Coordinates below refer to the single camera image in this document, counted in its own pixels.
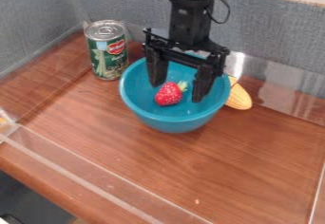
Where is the yellow toy corn cob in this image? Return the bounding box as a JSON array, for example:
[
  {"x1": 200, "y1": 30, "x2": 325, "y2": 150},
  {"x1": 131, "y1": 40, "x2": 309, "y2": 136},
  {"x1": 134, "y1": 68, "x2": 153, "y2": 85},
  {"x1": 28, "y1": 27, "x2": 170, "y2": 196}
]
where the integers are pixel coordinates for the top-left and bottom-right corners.
[{"x1": 226, "y1": 76, "x2": 253, "y2": 110}]

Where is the black cable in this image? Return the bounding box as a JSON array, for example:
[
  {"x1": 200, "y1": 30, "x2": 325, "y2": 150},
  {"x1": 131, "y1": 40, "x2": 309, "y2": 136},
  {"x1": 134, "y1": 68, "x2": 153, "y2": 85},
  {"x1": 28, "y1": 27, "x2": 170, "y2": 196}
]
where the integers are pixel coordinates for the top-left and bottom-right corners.
[{"x1": 205, "y1": 0, "x2": 233, "y2": 26}]

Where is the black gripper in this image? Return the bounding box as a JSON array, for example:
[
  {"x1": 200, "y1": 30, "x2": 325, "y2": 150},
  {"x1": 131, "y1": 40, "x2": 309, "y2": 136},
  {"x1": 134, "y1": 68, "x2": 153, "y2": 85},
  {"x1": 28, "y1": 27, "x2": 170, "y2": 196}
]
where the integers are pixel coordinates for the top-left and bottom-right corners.
[{"x1": 143, "y1": 28, "x2": 230, "y2": 103}]

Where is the green vegetable can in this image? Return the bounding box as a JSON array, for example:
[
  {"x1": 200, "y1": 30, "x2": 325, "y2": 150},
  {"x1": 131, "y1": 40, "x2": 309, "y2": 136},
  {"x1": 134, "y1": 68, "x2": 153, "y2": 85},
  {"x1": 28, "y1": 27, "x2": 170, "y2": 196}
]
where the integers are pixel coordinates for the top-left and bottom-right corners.
[{"x1": 85, "y1": 20, "x2": 129, "y2": 81}]

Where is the red toy strawberry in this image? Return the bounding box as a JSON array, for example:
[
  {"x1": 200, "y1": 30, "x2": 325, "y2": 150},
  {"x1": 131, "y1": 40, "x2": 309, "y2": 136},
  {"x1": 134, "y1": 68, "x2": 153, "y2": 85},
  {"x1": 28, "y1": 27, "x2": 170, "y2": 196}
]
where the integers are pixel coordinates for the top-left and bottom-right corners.
[{"x1": 156, "y1": 81, "x2": 188, "y2": 106}]

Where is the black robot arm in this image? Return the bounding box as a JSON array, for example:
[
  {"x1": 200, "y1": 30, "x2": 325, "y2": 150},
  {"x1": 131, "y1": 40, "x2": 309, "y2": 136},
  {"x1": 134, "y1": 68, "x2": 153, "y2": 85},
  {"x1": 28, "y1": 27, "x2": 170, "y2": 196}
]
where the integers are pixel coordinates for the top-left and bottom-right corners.
[{"x1": 143, "y1": 0, "x2": 230, "y2": 103}]

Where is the blue plastic bowl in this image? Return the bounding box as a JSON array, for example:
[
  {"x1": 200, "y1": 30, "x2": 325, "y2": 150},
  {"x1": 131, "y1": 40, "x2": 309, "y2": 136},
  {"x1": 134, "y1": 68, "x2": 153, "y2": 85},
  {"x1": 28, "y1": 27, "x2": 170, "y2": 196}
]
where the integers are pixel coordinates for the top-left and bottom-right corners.
[{"x1": 119, "y1": 57, "x2": 232, "y2": 133}]

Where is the clear acrylic barrier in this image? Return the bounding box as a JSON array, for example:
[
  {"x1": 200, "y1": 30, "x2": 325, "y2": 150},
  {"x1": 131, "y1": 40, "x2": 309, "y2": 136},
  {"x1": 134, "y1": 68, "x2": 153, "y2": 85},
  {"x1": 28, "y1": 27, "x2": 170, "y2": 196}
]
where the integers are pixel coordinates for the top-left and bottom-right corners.
[{"x1": 0, "y1": 108, "x2": 212, "y2": 224}]

